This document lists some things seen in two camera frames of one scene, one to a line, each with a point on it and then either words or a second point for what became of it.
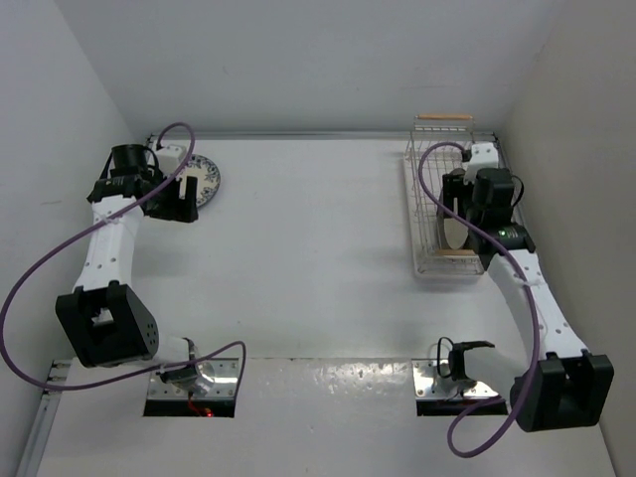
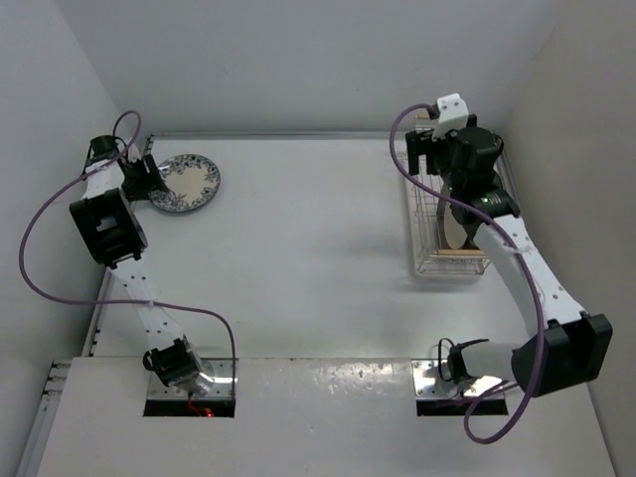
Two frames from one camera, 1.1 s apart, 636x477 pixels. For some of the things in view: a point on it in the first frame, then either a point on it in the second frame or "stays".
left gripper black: x=178 y=210 -> x=151 y=181
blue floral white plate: x=208 y=179 stays
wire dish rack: x=438 y=143 stays
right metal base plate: x=433 y=380 stays
